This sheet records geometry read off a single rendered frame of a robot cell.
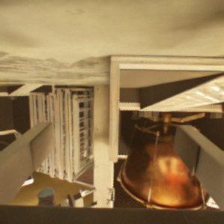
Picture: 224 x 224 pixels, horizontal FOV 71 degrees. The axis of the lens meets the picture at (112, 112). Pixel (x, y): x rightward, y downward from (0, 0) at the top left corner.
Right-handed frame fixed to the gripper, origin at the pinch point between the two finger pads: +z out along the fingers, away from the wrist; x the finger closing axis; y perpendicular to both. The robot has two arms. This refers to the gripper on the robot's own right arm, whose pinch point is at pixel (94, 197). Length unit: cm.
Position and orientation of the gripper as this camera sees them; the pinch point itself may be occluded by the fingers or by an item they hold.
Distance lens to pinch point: 124.8
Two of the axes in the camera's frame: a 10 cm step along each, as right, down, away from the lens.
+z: 8.8, -1.8, 4.3
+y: 4.7, 2.8, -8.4
